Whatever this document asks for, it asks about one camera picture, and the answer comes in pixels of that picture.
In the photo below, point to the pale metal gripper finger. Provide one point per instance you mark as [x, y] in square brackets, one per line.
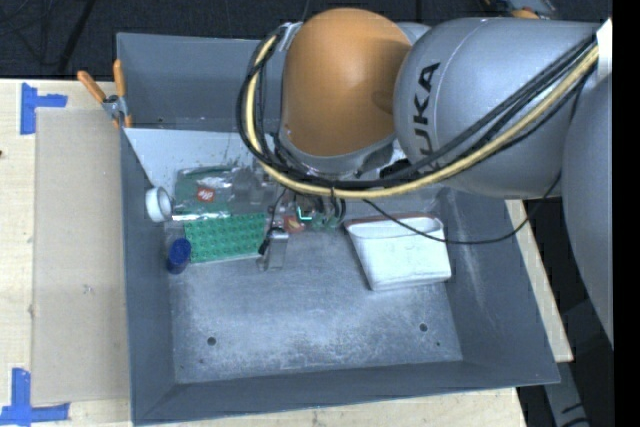
[263, 262]
[280, 252]

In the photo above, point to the green studded flat block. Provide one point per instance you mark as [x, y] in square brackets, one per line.
[225, 237]

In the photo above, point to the grey metal bin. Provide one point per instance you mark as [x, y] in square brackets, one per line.
[320, 315]

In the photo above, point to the dark blue small cylinder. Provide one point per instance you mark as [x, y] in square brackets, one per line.
[178, 256]

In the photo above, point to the white rectangular tub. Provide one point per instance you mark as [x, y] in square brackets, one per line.
[405, 257]

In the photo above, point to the white cup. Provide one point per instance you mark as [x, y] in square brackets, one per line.
[159, 205]

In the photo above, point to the brown cardboard board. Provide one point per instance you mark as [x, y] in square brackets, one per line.
[80, 255]

